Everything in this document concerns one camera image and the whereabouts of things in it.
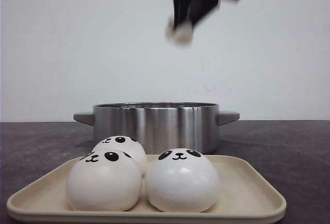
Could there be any beige rectangular tray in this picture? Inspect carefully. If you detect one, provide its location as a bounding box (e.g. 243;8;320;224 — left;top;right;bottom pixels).
7;155;286;223

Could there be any panda bun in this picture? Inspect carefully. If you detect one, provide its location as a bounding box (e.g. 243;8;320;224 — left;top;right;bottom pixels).
92;135;147;175
164;18;193;46
65;149;142;211
145;148;220;212

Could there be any stainless steel steamer pot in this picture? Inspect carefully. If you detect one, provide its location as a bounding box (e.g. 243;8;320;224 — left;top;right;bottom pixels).
73;102;240;154

